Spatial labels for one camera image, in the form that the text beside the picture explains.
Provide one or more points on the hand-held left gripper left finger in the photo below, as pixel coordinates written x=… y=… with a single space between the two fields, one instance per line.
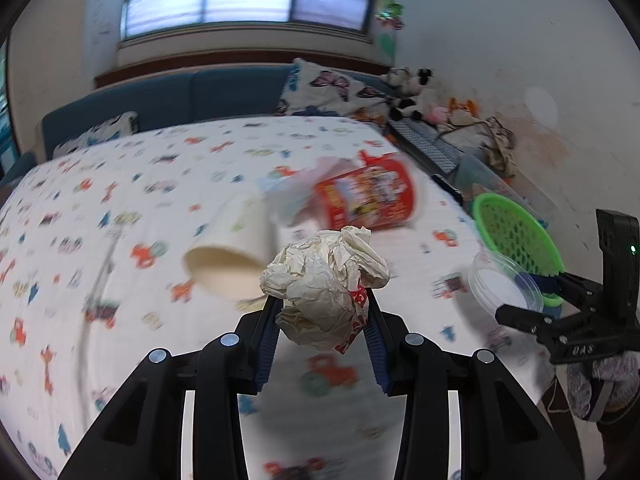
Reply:
x=267 y=350

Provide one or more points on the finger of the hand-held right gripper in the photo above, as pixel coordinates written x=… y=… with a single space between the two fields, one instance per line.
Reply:
x=540 y=282
x=522 y=317

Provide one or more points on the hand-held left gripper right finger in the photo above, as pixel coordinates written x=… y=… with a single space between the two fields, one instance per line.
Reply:
x=377 y=355

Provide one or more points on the green plastic basket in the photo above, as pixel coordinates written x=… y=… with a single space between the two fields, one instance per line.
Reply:
x=552 y=260

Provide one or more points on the paper wrapper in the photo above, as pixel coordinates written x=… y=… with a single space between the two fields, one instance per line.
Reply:
x=320 y=285

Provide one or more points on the beige paper cup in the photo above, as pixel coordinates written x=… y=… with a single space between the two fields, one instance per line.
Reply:
x=230 y=250

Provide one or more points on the red printed noodle tub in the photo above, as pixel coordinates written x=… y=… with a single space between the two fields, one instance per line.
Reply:
x=370 y=195

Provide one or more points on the person's right forearm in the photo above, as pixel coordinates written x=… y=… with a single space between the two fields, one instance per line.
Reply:
x=580 y=385

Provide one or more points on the clear storage box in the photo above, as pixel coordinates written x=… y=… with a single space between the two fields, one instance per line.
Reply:
x=480 y=175

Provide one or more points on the black rectangular object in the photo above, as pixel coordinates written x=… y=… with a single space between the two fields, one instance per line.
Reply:
x=450 y=189

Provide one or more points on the beige cloth bag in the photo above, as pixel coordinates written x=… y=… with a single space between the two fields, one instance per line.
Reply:
x=480 y=145

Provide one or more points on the clear plastic film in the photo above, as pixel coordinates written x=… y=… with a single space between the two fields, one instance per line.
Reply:
x=295 y=185

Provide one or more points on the blue patterned mat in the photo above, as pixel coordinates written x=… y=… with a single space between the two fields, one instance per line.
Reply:
x=425 y=142

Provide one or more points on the printed blanket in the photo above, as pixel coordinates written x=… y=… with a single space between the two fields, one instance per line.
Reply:
x=150 y=210

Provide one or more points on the orange fox plush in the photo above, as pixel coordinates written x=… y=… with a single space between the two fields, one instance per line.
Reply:
x=462 y=109

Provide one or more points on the pink plush toy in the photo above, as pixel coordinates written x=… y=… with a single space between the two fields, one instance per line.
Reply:
x=436 y=115

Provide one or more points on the black white cow plush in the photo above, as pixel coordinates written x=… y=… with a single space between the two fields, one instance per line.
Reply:
x=415 y=95

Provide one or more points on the grey plush toy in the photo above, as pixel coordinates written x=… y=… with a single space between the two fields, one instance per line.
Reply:
x=395 y=79

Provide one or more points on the blue sofa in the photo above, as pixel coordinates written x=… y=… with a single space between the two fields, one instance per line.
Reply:
x=225 y=90

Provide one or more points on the large butterfly pillow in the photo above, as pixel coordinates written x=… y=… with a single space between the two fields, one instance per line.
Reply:
x=330 y=85

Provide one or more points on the small butterfly pillow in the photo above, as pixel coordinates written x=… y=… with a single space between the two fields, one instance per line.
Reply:
x=100 y=132

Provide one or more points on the colourful pinwheel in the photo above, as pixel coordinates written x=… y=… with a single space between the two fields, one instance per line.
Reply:
x=390 y=10

